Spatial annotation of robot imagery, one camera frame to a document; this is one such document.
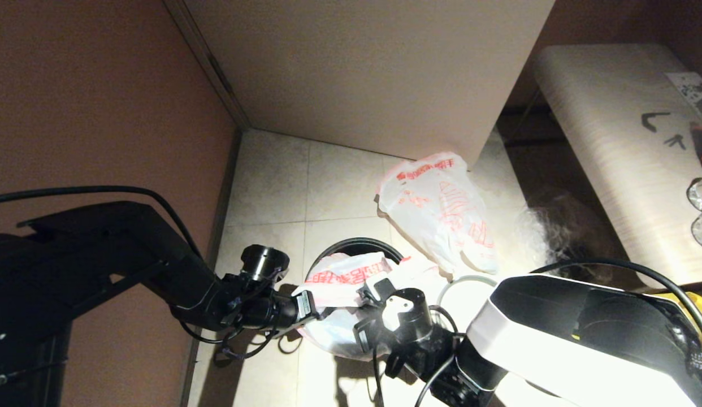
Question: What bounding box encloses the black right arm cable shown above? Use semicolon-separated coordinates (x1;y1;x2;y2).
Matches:
371;258;702;407

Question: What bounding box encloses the dark baseboard strip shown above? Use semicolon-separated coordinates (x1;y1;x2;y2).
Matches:
177;129;243;407

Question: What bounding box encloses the crumpled clear plastic bag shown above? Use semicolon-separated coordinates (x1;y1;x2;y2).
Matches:
515;189;612;279

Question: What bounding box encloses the black round trash bin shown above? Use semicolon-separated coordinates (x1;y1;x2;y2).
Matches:
306;237;405;278

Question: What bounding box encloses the black left wrist camera cable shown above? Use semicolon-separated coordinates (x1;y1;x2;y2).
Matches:
179;317;304;361

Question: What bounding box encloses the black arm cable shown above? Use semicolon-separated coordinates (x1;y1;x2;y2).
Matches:
371;258;702;407
0;185;205;261

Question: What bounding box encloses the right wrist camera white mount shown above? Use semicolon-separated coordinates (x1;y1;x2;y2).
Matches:
357;277;414;332

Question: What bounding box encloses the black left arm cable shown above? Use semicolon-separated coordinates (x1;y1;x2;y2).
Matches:
0;185;205;261

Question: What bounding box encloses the grey bin ring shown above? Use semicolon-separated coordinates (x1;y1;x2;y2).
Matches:
436;275;501;309

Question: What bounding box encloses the yellow plastic bag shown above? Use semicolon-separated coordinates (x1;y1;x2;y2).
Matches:
656;291;702;328

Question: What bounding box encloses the printed paper sheet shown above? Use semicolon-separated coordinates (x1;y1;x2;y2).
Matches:
667;71;702;121

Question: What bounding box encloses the black angle bracket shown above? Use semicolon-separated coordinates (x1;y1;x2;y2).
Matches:
642;112;673;133

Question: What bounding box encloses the dark door frame strip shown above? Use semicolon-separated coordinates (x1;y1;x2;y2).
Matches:
162;0;252;132

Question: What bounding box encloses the white wood-grain table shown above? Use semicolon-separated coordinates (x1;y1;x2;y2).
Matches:
532;44;702;290

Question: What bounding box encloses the black metal table leg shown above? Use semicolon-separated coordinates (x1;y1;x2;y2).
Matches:
502;90;555;152

